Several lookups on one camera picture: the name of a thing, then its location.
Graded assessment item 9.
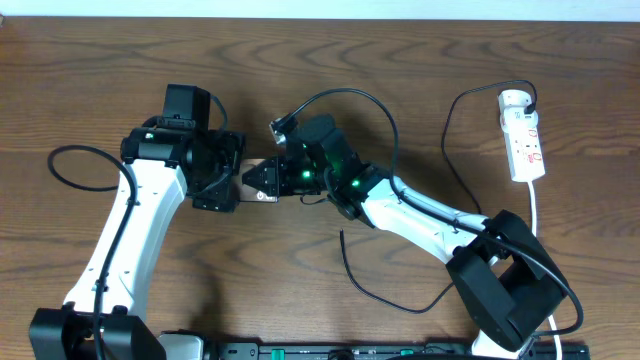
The Galaxy S25 Ultra smartphone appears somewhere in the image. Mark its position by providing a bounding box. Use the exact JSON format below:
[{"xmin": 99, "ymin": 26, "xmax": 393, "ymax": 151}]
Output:
[{"xmin": 233, "ymin": 159, "xmax": 278, "ymax": 203}]

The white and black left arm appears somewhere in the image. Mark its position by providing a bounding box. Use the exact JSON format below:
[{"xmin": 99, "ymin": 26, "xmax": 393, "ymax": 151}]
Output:
[{"xmin": 29, "ymin": 127, "xmax": 246, "ymax": 359}]

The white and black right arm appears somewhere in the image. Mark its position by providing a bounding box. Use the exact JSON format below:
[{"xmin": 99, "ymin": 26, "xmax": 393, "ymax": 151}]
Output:
[{"xmin": 242, "ymin": 115, "xmax": 568, "ymax": 359}]

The white power strip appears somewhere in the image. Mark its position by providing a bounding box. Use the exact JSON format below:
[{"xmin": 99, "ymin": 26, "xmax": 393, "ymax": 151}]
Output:
[{"xmin": 498, "ymin": 89, "xmax": 545, "ymax": 183}]

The black left camera cable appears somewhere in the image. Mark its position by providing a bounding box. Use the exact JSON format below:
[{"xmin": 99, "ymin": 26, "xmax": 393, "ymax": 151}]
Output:
[{"xmin": 47, "ymin": 94, "xmax": 229, "ymax": 360}]

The black camera cable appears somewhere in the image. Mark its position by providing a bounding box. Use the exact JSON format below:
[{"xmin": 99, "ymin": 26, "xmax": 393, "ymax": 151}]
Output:
[
  {"xmin": 287, "ymin": 88, "xmax": 585, "ymax": 337},
  {"xmin": 47, "ymin": 94, "xmax": 229, "ymax": 360}
]

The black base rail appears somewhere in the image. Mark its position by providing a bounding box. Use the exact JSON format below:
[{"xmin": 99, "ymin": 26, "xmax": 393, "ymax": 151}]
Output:
[{"xmin": 159, "ymin": 329, "xmax": 591, "ymax": 360}]

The black right camera cable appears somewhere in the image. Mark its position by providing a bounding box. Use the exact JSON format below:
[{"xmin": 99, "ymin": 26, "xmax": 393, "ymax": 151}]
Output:
[{"xmin": 287, "ymin": 88, "xmax": 585, "ymax": 337}]

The black phone charging cable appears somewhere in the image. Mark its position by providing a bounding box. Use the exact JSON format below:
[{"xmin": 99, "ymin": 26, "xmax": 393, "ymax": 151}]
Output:
[{"xmin": 339, "ymin": 79, "xmax": 539, "ymax": 315}]

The white power strip cord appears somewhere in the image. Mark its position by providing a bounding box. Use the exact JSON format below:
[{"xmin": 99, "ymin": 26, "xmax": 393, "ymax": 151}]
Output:
[{"xmin": 527, "ymin": 180, "xmax": 564, "ymax": 360}]

